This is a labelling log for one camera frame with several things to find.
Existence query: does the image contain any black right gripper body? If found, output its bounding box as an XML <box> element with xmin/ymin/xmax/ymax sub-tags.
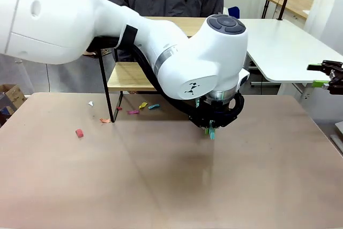
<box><xmin>328</xmin><ymin>69</ymin><xmax>343</xmax><ymax>95</ymax></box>

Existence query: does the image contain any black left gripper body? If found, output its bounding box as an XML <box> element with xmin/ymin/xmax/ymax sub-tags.
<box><xmin>188</xmin><ymin>99</ymin><xmax>239</xmax><ymax>129</ymax></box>

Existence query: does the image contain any large white rounded table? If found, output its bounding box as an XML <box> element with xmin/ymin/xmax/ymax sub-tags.
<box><xmin>227</xmin><ymin>18</ymin><xmax>343</xmax><ymax>95</ymax></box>

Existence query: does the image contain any wooden desk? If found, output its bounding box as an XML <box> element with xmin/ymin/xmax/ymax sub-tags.
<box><xmin>266</xmin><ymin>0</ymin><xmax>314</xmax><ymax>20</ymax></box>

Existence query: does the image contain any blue chair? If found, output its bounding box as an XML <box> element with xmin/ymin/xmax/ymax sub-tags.
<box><xmin>227</xmin><ymin>5</ymin><xmax>241</xmax><ymax>18</ymax></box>

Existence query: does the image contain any brown cardboard sheet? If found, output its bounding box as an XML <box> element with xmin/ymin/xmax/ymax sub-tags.
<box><xmin>83</xmin><ymin>48</ymin><xmax>113</xmax><ymax>57</ymax></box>

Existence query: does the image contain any cardboard box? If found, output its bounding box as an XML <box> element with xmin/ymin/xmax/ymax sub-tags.
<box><xmin>0</xmin><ymin>84</ymin><xmax>27</xmax><ymax>106</ymax></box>

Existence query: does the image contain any grey metal rail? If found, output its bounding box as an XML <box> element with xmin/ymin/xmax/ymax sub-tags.
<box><xmin>330</xmin><ymin>121</ymin><xmax>343</xmax><ymax>157</ymax></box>

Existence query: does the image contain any two-tier wood black-frame shelf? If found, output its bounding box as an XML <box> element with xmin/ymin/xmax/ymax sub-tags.
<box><xmin>91</xmin><ymin>11</ymin><xmax>231</xmax><ymax>124</ymax></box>

